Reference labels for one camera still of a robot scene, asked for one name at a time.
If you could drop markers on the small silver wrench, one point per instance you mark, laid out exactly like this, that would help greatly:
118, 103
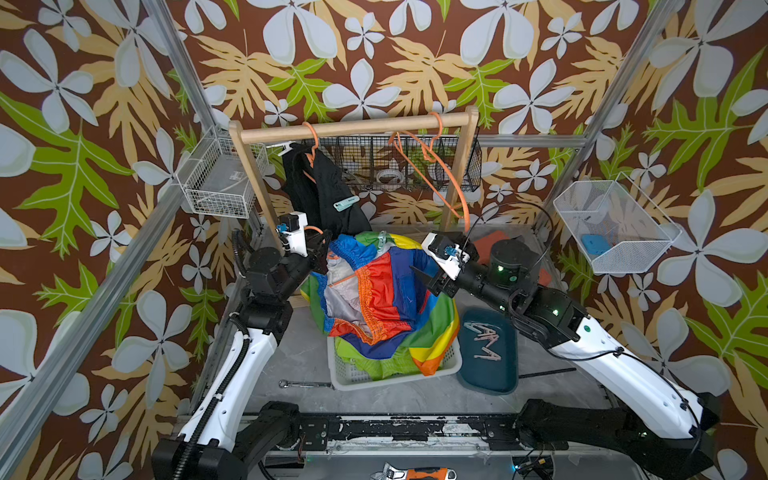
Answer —
284, 384

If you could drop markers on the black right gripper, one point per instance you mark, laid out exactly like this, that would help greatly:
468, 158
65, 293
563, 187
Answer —
436, 285

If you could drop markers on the aluminium frame post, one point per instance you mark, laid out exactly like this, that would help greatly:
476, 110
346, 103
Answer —
95, 120
637, 54

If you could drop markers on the rainbow striped shorts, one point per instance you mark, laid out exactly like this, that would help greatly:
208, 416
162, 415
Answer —
372, 300

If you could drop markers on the red plastic tool case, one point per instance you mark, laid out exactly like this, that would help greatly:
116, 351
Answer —
484, 245

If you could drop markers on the lime green shorts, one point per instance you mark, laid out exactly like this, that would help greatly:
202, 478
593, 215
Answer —
401, 363

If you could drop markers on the blue object in basket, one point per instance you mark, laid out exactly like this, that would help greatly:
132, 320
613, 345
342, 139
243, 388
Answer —
595, 245

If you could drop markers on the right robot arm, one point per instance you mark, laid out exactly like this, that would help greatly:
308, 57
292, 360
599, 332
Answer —
660, 425

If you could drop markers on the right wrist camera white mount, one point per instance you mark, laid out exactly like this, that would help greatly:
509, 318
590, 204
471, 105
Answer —
449, 255

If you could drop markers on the wooden clothes rack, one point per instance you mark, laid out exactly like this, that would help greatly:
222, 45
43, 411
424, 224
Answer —
454, 201

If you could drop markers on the aluminium frame post left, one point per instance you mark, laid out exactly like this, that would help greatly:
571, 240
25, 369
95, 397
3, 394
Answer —
95, 120

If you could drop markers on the white wire basket left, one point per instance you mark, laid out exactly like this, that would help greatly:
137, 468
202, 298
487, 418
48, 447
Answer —
225, 176

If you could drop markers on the black wire basket back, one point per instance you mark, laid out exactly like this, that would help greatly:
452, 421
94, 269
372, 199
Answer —
371, 162

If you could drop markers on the aluminium frame post right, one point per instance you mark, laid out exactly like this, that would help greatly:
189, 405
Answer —
637, 54

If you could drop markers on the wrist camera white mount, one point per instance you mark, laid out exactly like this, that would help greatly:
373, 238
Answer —
449, 255
291, 232

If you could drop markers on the orange hanger of rainbow shorts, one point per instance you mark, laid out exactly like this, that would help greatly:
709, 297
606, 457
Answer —
309, 228

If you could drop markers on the mint clothespin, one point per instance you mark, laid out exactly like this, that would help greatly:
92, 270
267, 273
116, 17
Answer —
346, 203
383, 241

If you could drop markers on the black rod on table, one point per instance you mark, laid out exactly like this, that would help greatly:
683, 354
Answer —
547, 373

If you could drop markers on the white mesh basket right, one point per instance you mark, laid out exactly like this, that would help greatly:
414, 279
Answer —
639, 230

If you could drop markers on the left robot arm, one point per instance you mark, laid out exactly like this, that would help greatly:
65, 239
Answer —
213, 444

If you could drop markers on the white plastic laundry basket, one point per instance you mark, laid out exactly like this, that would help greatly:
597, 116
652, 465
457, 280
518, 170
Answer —
346, 377

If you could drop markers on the orange handled adjustable wrench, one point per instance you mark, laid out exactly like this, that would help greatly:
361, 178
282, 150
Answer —
390, 472

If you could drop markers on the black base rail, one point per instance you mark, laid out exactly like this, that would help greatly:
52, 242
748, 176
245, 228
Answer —
456, 432

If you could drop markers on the dark teal tray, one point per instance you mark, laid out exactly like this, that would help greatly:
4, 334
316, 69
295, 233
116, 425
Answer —
488, 377

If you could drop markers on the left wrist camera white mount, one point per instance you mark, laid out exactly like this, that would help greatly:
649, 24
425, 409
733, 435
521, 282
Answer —
291, 232

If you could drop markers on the black shorts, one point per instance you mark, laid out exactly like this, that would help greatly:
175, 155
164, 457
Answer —
315, 189

